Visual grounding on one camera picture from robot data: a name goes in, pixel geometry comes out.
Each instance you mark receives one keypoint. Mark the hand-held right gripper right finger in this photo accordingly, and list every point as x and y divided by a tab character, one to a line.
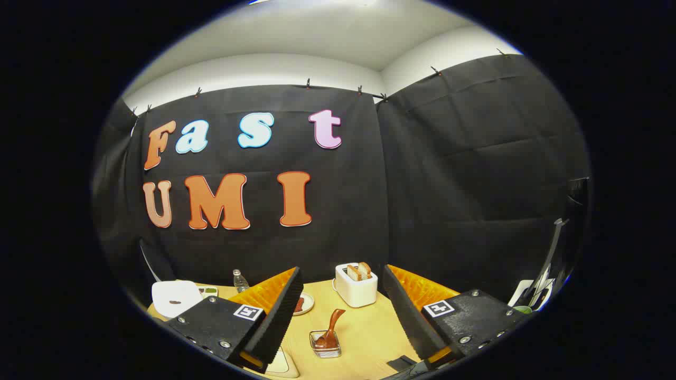
409	316

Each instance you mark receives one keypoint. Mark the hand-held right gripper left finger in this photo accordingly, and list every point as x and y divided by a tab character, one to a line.
280	316

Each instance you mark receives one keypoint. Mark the wooden spoon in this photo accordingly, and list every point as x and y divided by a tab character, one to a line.
331	330

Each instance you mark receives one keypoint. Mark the white rice cooker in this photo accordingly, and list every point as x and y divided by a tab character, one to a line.
177	296

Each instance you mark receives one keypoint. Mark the red meat piece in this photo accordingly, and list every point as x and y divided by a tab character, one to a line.
300	305

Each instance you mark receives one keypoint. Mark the white round plate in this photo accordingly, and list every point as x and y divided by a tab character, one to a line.
308	305

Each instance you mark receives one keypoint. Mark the small black block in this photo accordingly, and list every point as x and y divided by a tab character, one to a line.
401	363

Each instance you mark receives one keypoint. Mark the clear water bottle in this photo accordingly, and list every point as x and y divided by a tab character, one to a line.
241	282

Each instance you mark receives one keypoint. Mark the white toaster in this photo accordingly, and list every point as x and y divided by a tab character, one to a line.
358	293

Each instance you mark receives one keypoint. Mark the toasted bread slice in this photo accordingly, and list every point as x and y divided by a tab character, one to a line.
365	269
353	273

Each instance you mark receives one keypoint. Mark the small divided dish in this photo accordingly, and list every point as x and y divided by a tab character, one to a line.
208	291

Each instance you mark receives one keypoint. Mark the black backdrop cloth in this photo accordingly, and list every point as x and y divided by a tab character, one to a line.
449	184

